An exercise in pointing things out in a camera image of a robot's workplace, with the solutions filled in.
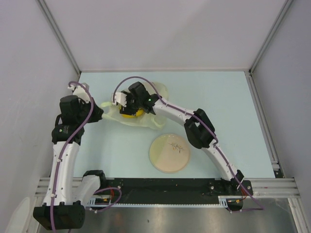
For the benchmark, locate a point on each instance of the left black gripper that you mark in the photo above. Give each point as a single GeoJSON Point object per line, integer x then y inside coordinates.
{"type": "Point", "coordinates": [97, 114]}

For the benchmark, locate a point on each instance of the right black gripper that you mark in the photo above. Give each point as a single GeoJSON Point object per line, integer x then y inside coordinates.
{"type": "Point", "coordinates": [127, 110]}

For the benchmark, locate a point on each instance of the yellow fake bell pepper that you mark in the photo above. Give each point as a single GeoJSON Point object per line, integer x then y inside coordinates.
{"type": "Point", "coordinates": [132, 115]}

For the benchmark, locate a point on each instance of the yellow-green plastic bag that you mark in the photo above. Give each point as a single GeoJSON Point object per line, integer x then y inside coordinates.
{"type": "Point", "coordinates": [142, 119]}

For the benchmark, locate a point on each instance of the cream plate with branch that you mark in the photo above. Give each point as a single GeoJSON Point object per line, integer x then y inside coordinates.
{"type": "Point", "coordinates": [169, 153]}

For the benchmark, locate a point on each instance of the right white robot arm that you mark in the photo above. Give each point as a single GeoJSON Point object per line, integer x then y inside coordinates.
{"type": "Point", "coordinates": [199, 130]}

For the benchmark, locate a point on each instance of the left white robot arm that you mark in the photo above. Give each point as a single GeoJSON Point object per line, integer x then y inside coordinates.
{"type": "Point", "coordinates": [64, 208]}

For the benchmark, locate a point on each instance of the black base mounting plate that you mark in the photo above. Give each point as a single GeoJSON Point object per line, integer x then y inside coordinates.
{"type": "Point", "coordinates": [183, 191]}

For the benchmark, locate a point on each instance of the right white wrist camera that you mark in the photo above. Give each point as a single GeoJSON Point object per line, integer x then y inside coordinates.
{"type": "Point", "coordinates": [119, 98]}

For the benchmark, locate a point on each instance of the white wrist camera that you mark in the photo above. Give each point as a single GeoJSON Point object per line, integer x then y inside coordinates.
{"type": "Point", "coordinates": [79, 92]}
{"type": "Point", "coordinates": [119, 98]}

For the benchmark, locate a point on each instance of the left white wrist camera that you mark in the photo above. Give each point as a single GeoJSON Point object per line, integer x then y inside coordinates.
{"type": "Point", "coordinates": [79, 92]}

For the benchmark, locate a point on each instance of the left corner aluminium post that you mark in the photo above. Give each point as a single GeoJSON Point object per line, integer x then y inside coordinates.
{"type": "Point", "coordinates": [58, 34]}

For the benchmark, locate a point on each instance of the corner aluminium post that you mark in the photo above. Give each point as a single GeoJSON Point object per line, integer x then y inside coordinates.
{"type": "Point", "coordinates": [271, 34]}
{"type": "Point", "coordinates": [58, 34]}

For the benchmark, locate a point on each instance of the right corner aluminium post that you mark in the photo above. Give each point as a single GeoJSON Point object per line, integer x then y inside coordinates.
{"type": "Point", "coordinates": [271, 34]}

